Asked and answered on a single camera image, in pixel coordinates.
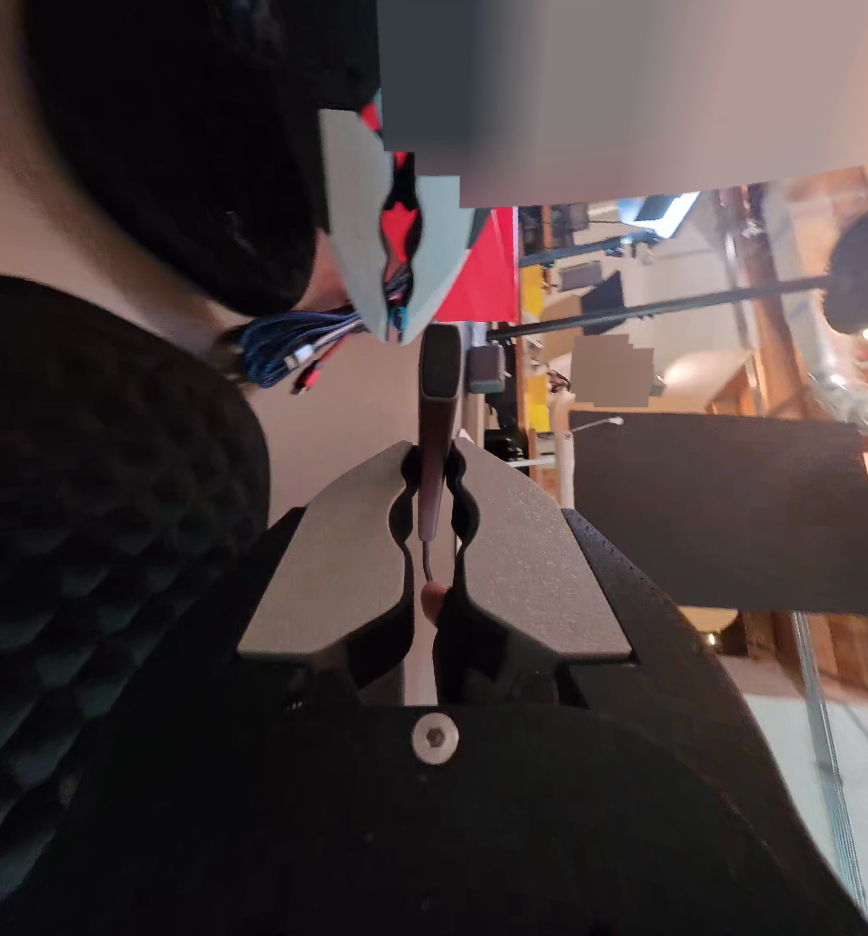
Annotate silver ventilation duct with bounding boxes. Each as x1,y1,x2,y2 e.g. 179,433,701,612
807,344,868,440

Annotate black light stand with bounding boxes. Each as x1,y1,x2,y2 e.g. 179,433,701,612
519,233,663,269

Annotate yellow plastic bin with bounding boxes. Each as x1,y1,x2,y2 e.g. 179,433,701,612
519,263,552,324
525,373,553,434

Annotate black round ribbed dome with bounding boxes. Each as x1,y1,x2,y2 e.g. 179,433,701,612
823,207,868,336

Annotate black boom pole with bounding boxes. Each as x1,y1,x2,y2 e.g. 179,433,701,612
487,275,835,342

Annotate studio led light panel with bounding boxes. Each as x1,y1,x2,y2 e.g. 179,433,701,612
618,192,702,239

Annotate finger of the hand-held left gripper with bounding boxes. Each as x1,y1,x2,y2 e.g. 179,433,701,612
397,175,495,346
319,108,405,345

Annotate blue braided cable bundle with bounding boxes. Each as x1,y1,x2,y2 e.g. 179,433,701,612
218,311,370,396

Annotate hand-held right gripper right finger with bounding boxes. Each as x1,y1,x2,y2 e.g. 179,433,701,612
434,437,634,692

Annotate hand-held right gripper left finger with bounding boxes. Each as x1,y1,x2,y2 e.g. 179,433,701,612
236,439,416,688

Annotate grey usb hub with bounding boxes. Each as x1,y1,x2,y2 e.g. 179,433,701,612
417,324,466,546

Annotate red plastic bin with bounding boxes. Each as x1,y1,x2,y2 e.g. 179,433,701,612
361,102,520,324

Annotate book stand with black sheet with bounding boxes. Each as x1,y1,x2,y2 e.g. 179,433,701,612
559,409,868,637

